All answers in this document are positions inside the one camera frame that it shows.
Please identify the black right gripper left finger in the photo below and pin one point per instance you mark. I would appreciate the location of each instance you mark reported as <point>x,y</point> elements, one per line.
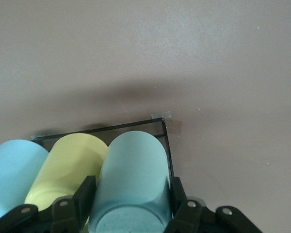
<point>63,216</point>

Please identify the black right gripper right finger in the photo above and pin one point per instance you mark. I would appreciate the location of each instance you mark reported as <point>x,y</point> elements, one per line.
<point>196,218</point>

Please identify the light blue cup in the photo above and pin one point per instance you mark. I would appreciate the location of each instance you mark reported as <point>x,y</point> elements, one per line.
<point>14,170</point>

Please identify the mint green cup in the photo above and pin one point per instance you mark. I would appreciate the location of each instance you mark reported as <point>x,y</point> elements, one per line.
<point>133,170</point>

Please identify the yellow cup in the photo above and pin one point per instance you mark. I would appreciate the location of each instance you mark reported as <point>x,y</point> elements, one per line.
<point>70,165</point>

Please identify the brown tape patch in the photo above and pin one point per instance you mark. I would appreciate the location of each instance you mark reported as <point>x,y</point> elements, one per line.
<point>176,127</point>

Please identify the clear tape piece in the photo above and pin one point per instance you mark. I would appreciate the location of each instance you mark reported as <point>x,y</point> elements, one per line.
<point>161,115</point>

